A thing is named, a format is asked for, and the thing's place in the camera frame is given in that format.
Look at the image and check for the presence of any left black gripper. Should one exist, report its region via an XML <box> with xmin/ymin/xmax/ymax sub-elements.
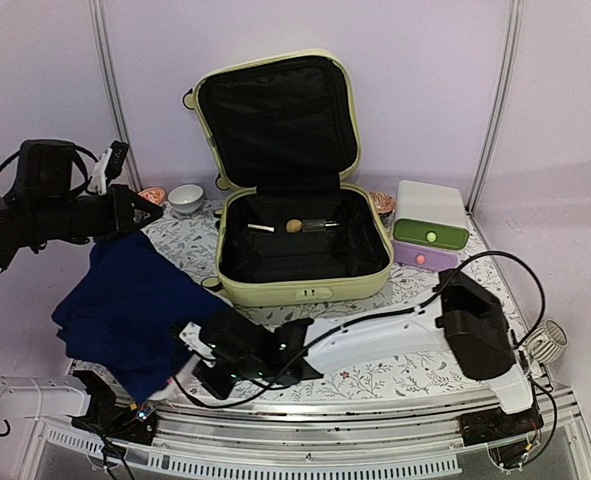
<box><xmin>34</xmin><ymin>181</ymin><xmax>167</xmax><ymax>241</ymax></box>

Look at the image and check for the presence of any dark blue garment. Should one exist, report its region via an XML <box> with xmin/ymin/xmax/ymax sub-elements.
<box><xmin>51</xmin><ymin>232</ymin><xmax>232</xmax><ymax>403</ymax></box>

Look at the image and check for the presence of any light green hard-shell suitcase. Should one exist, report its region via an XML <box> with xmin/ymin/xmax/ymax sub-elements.
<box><xmin>183</xmin><ymin>49</ymin><xmax>393</xmax><ymax>307</ymax></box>

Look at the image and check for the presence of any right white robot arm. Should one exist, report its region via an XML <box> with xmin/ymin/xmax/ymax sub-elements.
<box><xmin>179</xmin><ymin>266</ymin><xmax>534</xmax><ymax>436</ymax></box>

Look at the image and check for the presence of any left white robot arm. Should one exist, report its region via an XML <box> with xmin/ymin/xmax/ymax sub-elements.
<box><xmin>0</xmin><ymin>139</ymin><xmax>163</xmax><ymax>434</ymax></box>

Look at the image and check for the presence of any pink bowl behind basket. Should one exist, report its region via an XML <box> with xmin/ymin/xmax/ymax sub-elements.
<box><xmin>139</xmin><ymin>187</ymin><xmax>166</xmax><ymax>206</ymax></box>

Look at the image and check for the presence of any white ceramic bowl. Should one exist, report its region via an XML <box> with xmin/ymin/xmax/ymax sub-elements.
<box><xmin>167</xmin><ymin>184</ymin><xmax>204</xmax><ymax>215</ymax></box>

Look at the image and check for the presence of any floral patterned tablecloth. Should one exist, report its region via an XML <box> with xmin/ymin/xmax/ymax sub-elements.
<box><xmin>70</xmin><ymin>199</ymin><xmax>551</xmax><ymax>402</ymax></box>

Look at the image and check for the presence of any brown plush toy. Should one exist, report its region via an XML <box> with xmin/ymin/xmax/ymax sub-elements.
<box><xmin>286</xmin><ymin>219</ymin><xmax>303</xmax><ymax>234</ymax></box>

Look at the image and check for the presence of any frosted glass spray bottle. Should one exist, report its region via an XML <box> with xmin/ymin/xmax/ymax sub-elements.
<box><xmin>302</xmin><ymin>219</ymin><xmax>340</xmax><ymax>233</ymax></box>

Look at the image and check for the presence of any purple drawer with pink knob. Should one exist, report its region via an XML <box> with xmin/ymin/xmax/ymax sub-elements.
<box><xmin>392</xmin><ymin>240</ymin><xmax>458</xmax><ymax>272</ymax></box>

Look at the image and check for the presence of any green drawer with knob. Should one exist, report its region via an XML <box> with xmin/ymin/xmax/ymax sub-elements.
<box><xmin>392</xmin><ymin>219</ymin><xmax>469</xmax><ymax>251</ymax></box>

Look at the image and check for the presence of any left metal corner post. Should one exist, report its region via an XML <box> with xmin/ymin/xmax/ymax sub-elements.
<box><xmin>87</xmin><ymin>0</ymin><xmax>143</xmax><ymax>194</ymax></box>

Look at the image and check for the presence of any metal corner post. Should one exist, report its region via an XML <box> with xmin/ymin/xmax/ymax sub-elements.
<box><xmin>466</xmin><ymin>0</ymin><xmax>524</xmax><ymax>217</ymax></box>
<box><xmin>87</xmin><ymin>0</ymin><xmax>143</xmax><ymax>194</ymax></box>

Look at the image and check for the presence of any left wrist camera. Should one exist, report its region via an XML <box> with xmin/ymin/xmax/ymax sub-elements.
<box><xmin>86</xmin><ymin>140</ymin><xmax>130</xmax><ymax>196</ymax></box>

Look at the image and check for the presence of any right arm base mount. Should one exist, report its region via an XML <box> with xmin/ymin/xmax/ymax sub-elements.
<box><xmin>458</xmin><ymin>406</ymin><xmax>544</xmax><ymax>471</ymax></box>

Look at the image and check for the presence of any right metal corner post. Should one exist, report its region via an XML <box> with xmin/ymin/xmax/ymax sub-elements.
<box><xmin>466</xmin><ymin>0</ymin><xmax>524</xmax><ymax>217</ymax></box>

